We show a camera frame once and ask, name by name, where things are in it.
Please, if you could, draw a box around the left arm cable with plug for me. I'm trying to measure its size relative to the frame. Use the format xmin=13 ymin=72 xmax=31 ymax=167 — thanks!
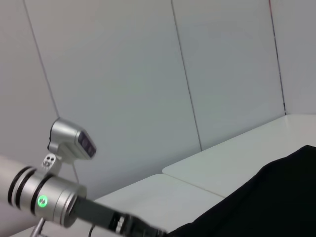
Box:
xmin=29 ymin=218 xmax=97 ymax=237

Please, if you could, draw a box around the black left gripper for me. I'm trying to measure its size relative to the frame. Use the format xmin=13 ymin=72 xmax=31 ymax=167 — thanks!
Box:
xmin=74 ymin=197 xmax=170 ymax=237

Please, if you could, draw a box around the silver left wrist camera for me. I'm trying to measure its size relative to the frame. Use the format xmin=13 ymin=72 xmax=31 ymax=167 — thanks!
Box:
xmin=47 ymin=118 xmax=97 ymax=161

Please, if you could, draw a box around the silver left camera bracket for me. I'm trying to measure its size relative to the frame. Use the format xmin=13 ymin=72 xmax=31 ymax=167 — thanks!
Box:
xmin=41 ymin=153 xmax=63 ymax=177

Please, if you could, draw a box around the black t-shirt with FREE print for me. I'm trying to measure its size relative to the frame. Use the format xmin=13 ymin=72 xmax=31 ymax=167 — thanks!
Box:
xmin=167 ymin=145 xmax=316 ymax=237

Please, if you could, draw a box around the thin white camera cable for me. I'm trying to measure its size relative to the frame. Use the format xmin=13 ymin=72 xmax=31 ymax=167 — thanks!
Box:
xmin=72 ymin=161 xmax=80 ymax=185

